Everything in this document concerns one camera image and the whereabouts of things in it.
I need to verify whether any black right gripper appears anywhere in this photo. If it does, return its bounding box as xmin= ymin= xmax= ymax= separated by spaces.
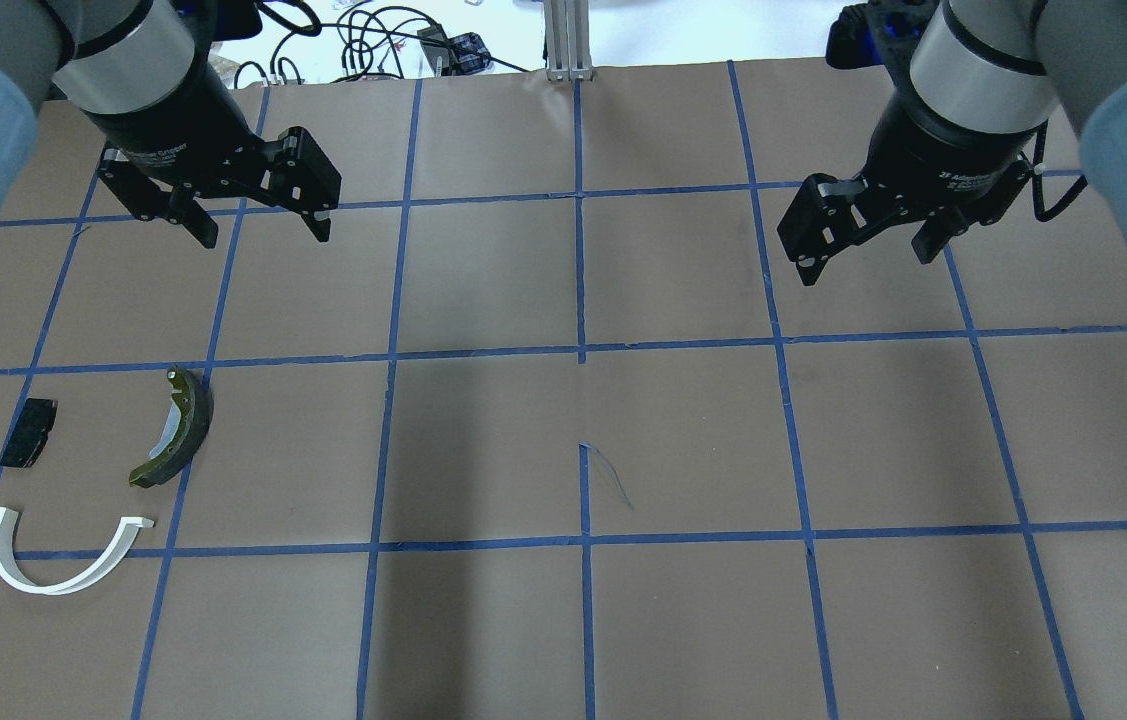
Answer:
xmin=777 ymin=172 xmax=1024 ymax=287

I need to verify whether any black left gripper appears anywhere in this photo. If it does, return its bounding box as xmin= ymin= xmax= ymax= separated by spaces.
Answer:
xmin=98 ymin=126 xmax=341 ymax=249

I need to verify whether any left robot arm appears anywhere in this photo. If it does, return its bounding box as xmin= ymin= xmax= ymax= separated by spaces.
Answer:
xmin=0 ymin=1 xmax=341 ymax=249

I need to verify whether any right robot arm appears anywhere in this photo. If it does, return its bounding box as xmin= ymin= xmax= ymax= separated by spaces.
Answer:
xmin=777 ymin=1 xmax=1127 ymax=286

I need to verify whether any green brake shoe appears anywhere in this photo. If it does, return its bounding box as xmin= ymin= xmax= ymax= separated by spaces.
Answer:
xmin=128 ymin=365 xmax=214 ymax=489

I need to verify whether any black brake pad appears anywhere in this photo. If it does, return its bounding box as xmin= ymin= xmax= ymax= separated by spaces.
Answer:
xmin=0 ymin=397 xmax=57 ymax=469

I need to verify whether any black cable bundle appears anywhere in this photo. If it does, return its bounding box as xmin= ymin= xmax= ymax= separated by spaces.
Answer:
xmin=233 ymin=0 xmax=530 ymax=86

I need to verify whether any aluminium frame post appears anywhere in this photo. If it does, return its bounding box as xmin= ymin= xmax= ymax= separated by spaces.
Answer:
xmin=541 ymin=0 xmax=594 ymax=83

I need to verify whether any white curved plastic bracket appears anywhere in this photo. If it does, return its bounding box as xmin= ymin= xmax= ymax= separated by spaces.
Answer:
xmin=0 ymin=506 xmax=156 ymax=597

